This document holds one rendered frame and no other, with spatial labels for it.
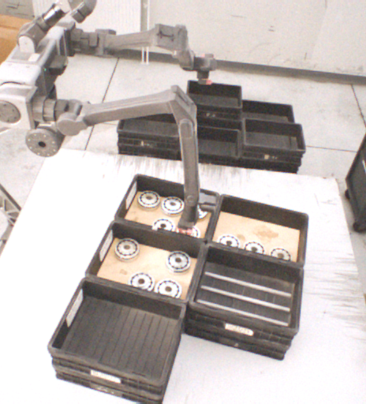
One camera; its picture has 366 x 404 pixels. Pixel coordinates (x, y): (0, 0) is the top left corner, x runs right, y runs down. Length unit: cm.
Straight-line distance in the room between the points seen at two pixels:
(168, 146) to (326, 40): 240
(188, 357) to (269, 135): 182
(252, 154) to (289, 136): 38
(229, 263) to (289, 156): 127
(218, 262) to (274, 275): 24
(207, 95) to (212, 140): 41
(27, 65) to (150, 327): 101
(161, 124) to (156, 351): 184
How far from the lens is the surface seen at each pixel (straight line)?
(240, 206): 207
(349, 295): 216
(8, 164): 368
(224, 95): 350
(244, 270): 191
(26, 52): 177
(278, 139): 319
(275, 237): 207
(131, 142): 297
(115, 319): 175
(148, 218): 205
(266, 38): 476
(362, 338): 206
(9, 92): 161
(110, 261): 190
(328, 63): 497
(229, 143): 324
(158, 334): 172
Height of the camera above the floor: 235
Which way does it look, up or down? 45 degrees down
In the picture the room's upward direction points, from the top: 7 degrees clockwise
